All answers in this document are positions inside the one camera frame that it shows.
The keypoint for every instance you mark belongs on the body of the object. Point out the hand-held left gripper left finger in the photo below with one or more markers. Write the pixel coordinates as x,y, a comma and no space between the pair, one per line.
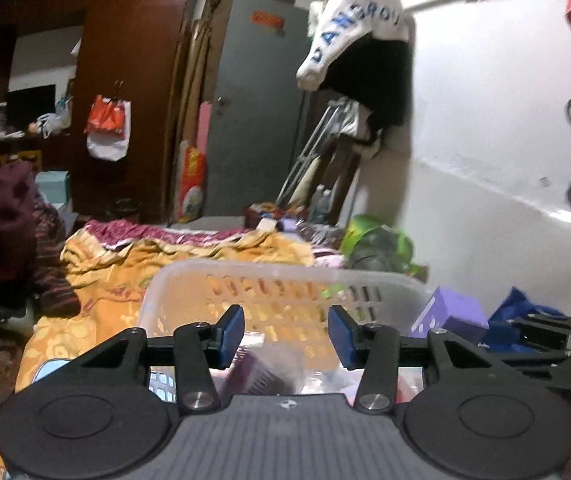
230,336

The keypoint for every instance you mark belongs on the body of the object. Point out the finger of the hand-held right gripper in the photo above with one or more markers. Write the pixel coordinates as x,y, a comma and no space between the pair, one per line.
503,335
545,324

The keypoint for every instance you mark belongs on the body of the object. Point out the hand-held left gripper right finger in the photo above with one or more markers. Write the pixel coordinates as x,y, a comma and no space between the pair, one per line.
341,336

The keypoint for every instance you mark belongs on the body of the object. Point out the purple medicine box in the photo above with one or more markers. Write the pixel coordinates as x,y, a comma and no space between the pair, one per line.
448,312

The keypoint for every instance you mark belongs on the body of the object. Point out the white plastic basket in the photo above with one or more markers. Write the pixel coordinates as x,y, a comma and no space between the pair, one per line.
285,280

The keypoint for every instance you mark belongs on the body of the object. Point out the blue shopping bag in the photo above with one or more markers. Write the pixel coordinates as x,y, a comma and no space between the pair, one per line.
520,310

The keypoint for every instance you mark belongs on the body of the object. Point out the purple packet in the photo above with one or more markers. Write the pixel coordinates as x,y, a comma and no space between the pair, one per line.
260,372

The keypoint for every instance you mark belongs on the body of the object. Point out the green plastic bag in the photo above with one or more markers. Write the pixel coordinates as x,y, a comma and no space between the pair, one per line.
380,245

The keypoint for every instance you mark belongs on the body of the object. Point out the red patterned blanket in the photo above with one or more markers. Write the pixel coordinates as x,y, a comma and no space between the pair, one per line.
165,232

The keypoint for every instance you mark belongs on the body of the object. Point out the orange patterned blanket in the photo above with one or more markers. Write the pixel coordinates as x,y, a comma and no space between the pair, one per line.
115,285

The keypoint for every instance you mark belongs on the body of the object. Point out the plastic bottles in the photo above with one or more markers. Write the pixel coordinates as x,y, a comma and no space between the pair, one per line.
321,205

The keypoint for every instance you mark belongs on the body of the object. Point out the red printed sack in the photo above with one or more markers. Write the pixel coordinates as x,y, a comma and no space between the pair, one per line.
191,180

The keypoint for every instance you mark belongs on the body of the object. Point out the metal crutches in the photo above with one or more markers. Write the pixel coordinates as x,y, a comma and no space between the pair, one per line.
310,150

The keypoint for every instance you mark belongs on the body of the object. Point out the grey door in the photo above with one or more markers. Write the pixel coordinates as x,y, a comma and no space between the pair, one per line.
255,110

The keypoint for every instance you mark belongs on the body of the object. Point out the wooden planks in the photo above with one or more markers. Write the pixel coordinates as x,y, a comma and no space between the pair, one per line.
190,110

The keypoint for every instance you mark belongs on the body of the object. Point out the teal box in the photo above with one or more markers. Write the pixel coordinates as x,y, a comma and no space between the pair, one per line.
53,185

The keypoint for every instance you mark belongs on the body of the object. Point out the red and white hanging bag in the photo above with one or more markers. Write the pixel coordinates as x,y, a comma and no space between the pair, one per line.
108,125

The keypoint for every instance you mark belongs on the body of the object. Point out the black hanging garment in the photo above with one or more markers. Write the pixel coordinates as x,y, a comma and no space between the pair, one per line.
380,85

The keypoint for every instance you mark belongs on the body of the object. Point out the maroon blanket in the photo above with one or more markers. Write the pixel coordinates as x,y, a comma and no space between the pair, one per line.
0,220

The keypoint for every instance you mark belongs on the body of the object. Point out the black television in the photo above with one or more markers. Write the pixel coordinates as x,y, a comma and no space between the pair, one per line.
30,105

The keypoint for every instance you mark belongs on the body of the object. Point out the brown wooden wardrobe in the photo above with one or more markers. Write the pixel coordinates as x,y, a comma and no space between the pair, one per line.
130,35

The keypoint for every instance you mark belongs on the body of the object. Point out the red door sign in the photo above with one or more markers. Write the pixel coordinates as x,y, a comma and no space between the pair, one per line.
268,20

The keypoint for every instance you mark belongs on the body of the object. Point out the white cloth with blue letters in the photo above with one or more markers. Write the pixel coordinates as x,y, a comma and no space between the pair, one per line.
355,5

